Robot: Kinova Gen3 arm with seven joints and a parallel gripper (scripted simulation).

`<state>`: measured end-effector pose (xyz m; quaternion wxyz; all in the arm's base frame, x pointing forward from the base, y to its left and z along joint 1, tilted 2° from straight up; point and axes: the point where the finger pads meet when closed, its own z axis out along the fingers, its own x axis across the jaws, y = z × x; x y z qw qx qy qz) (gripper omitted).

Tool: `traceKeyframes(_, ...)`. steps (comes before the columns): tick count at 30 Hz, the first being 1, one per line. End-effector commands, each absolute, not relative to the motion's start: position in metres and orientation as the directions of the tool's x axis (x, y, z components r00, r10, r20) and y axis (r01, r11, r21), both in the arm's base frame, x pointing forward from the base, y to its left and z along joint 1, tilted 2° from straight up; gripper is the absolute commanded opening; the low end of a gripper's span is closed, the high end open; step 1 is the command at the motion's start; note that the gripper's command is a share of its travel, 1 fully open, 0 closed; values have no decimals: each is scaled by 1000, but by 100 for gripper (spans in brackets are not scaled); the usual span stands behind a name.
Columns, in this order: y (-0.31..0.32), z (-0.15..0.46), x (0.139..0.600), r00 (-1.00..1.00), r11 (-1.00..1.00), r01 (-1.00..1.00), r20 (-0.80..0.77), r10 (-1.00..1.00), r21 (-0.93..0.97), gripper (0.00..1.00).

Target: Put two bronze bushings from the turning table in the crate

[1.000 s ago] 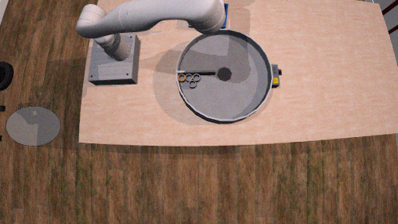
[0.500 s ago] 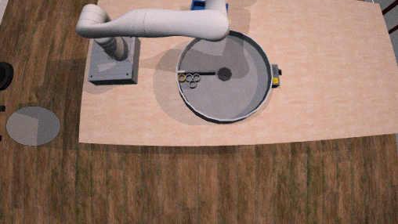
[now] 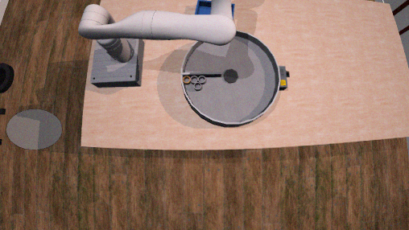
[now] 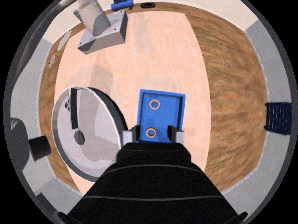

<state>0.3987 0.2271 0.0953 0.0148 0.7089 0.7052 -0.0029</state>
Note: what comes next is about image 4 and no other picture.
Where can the blue plastic crate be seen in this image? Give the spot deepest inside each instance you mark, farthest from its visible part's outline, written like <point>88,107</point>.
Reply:
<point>170,112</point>

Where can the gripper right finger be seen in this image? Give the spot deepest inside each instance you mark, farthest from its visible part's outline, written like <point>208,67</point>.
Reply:
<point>175,135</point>

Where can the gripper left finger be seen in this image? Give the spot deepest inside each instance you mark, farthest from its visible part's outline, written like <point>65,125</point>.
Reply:
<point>131,135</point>

